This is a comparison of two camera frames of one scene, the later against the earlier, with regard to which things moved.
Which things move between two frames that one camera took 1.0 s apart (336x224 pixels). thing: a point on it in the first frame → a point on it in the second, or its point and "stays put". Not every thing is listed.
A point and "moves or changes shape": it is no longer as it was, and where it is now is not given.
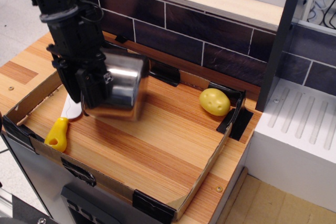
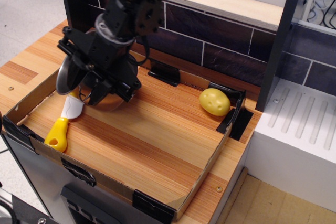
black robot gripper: x=78 y=43 → x=105 y=53
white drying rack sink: x=293 y=147 stays put
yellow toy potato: x=214 y=102 stays put
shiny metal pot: x=126 y=70 moves or changes shape
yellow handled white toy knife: x=58 y=139 stays put
